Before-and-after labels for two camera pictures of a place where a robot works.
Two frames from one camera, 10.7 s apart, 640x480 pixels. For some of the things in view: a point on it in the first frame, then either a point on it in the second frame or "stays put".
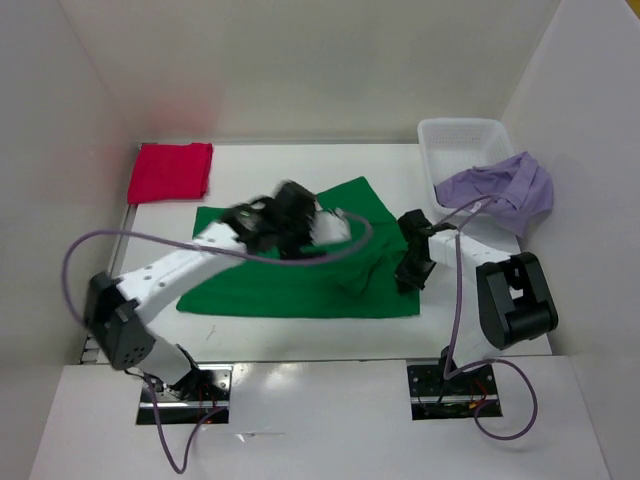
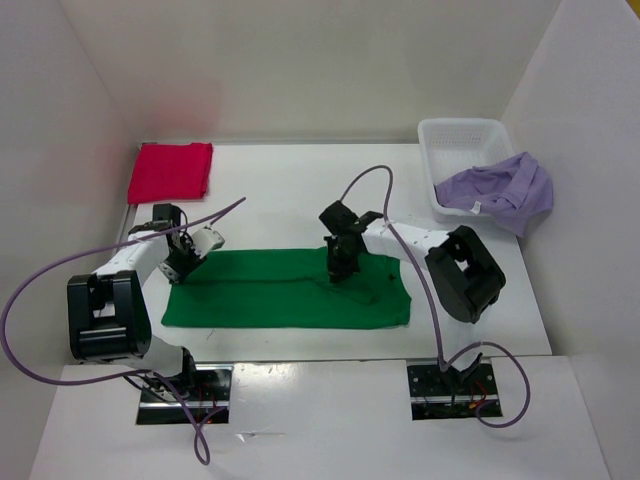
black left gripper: [293, 250] -> [194, 260]
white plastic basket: [449, 146] stays put
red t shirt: [170, 172] stays put
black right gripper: [408, 281] -> [336, 270]
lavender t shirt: [517, 192] stays put
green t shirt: [210, 219] -> [287, 289]
